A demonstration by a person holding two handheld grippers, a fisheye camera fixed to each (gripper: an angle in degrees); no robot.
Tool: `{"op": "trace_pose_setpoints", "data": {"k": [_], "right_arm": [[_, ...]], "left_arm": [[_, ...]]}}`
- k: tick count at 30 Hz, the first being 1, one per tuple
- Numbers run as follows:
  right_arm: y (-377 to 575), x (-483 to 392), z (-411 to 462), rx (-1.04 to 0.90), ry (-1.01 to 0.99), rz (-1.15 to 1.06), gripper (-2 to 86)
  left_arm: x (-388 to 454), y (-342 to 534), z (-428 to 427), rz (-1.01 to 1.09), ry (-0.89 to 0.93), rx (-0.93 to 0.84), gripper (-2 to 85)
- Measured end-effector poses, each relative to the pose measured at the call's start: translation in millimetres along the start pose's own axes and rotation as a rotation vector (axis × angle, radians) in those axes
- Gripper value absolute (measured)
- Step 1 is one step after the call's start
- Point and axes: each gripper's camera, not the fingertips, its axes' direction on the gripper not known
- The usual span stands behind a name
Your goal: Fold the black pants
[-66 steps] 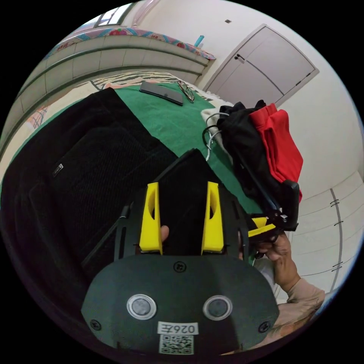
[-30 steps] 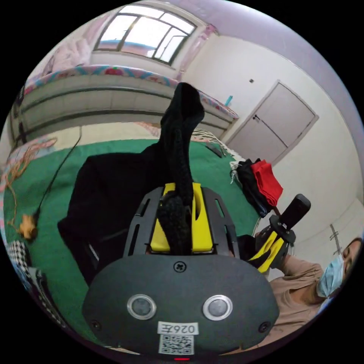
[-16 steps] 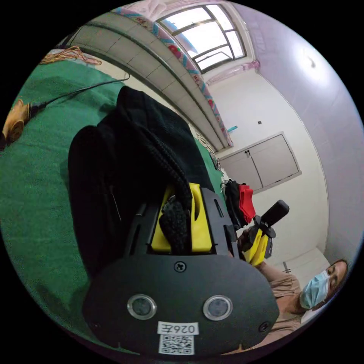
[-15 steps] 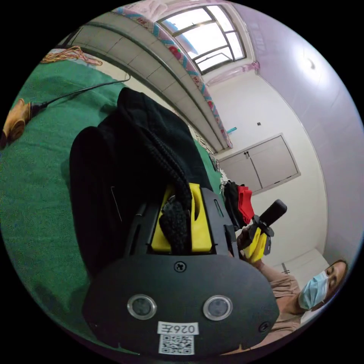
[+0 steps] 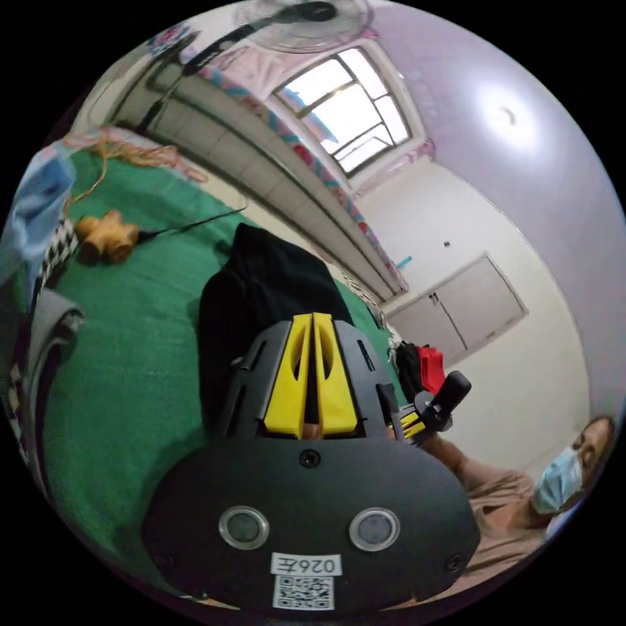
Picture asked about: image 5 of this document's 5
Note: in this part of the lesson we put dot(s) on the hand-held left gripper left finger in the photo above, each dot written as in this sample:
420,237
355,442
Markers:
286,391

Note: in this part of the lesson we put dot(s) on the pile of clothes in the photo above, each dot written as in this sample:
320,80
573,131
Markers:
34,205

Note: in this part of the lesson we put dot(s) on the standing fan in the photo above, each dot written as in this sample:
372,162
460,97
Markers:
293,24

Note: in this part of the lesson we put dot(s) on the black bag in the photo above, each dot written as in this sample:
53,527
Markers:
408,364

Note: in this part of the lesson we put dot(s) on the tan wooden toy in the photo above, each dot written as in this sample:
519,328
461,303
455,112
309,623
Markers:
110,235

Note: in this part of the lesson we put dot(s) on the red bag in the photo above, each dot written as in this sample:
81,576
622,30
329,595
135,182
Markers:
431,364

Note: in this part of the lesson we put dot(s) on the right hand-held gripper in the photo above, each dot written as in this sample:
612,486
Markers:
433,415

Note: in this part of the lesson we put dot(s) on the window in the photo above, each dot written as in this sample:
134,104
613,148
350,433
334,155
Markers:
347,107

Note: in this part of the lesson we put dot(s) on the black pants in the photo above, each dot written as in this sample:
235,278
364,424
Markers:
264,288

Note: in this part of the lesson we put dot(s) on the person's body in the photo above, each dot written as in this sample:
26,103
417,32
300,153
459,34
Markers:
508,513

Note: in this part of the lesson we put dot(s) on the person's right forearm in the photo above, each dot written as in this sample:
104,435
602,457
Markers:
450,457

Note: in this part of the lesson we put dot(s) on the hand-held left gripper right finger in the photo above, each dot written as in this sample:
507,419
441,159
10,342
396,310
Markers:
337,396

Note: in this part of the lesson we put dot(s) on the white cupboard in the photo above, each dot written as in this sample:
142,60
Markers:
464,313

